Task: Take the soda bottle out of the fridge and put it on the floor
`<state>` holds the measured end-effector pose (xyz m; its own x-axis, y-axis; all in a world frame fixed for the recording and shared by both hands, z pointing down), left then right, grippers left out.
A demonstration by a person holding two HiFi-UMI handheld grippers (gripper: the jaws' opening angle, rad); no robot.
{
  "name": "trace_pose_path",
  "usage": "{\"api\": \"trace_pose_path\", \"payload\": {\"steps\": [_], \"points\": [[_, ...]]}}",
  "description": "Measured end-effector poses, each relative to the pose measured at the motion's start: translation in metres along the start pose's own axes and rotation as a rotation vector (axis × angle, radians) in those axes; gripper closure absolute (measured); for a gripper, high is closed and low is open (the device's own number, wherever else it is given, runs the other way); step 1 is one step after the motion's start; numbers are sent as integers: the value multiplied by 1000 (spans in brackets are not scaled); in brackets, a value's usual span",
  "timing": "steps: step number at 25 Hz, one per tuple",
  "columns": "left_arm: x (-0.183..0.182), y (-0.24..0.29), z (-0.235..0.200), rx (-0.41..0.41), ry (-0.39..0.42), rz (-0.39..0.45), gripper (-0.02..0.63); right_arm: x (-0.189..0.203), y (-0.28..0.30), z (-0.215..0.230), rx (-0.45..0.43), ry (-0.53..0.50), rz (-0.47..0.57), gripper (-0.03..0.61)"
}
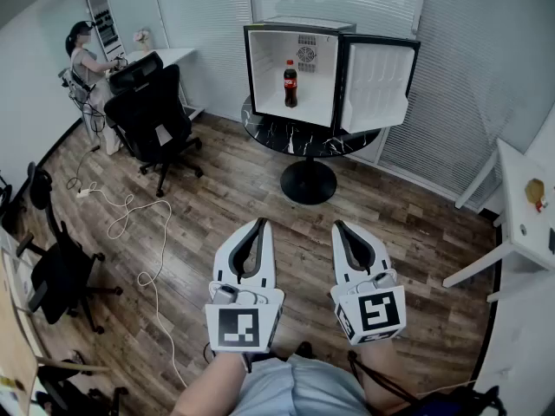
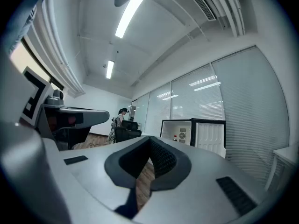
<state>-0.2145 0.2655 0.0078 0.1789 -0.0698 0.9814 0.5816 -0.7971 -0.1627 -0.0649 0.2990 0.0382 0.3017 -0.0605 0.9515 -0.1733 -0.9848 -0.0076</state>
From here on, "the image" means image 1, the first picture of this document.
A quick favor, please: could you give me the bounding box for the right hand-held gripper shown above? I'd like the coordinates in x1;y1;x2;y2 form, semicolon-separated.
330;219;407;347

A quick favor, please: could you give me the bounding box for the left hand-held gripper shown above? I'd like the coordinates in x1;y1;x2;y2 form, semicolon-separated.
204;217;286;354

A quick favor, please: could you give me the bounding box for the black mini fridge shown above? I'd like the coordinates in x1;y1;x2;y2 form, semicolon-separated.
242;15;421;134

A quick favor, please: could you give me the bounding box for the cola bottle with red cap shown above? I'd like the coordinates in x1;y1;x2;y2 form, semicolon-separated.
283;59;300;109

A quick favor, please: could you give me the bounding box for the person's right forearm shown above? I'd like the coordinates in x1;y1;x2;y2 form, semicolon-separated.
358;335;420;416

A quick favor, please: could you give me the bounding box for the person's left forearm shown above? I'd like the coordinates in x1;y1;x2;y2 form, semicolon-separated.
171;352;253;416

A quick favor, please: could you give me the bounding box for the person's light grey shirt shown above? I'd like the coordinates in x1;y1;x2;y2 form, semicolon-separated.
229;353;374;416

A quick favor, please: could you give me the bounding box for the round black marble table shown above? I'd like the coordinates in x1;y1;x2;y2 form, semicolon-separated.
240;95;382;206

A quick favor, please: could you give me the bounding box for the small white table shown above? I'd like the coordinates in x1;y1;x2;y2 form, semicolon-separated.
441;139;555;302

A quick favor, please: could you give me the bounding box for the black waist pack device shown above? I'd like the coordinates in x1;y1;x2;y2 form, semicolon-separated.
414;386;508;416

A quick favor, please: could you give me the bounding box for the black office chair with headrest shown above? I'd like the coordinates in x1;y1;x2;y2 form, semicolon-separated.
103;51;205;198

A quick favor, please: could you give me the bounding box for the black office chair with hanger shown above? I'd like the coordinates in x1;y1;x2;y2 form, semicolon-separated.
15;161;124;335

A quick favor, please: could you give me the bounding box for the tan crumpled paper bag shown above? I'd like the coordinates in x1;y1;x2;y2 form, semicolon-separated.
525;179;545;203

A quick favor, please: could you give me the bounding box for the wooden stick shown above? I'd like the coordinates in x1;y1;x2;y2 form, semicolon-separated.
34;355;112;373

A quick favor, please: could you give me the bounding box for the white desk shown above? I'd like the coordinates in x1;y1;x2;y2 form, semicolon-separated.
125;48;206;120

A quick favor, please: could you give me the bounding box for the black chair base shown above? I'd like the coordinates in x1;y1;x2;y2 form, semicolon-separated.
36;360;131;416

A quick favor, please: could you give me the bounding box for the light wooden board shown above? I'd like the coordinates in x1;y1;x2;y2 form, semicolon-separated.
0;249;39;416

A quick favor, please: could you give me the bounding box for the pink flower vase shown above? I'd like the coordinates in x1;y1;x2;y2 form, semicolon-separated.
133;27;152;54

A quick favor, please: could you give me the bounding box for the white shelf rack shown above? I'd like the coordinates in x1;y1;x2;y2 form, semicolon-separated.
82;0;127;62

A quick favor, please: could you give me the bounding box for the long white floor cable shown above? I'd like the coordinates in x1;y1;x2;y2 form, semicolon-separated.
88;182;188;389

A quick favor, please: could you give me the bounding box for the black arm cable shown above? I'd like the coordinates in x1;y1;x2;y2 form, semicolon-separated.
346;351;418;407

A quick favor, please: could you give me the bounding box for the black power cable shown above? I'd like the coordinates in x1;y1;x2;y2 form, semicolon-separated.
64;144;101;192

